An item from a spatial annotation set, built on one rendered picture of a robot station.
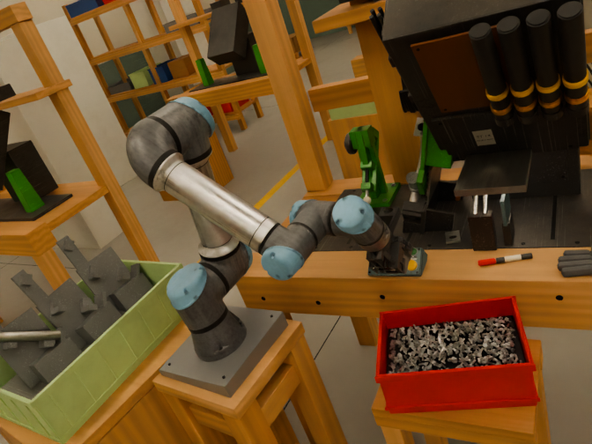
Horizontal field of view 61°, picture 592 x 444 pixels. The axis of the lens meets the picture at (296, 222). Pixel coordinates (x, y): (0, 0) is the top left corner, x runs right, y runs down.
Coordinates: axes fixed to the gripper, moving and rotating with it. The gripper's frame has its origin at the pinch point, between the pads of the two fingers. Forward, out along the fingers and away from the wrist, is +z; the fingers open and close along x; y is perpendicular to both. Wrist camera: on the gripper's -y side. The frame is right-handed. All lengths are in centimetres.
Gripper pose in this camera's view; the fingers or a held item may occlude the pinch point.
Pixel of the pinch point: (403, 257)
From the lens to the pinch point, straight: 132.5
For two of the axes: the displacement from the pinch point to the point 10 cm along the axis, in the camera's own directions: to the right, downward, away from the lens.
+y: -1.6, 9.2, -3.5
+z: 4.9, 3.8, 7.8
